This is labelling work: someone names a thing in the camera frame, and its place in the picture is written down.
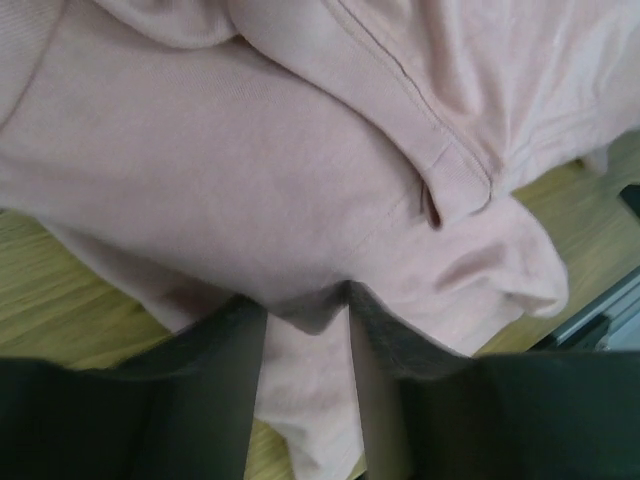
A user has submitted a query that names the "pink t shirt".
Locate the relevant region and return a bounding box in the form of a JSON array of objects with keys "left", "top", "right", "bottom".
[{"left": 1, "top": 1, "right": 639, "bottom": 479}]

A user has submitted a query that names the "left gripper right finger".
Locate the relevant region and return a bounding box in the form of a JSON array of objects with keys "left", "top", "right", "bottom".
[{"left": 347, "top": 282, "right": 639, "bottom": 479}]

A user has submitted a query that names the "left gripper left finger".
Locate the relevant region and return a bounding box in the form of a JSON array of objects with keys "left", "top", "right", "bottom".
[{"left": 1, "top": 297, "right": 266, "bottom": 479}]

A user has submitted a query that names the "aluminium frame rail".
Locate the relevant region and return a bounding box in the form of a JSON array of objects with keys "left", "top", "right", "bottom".
[{"left": 531, "top": 268, "right": 639, "bottom": 351}]

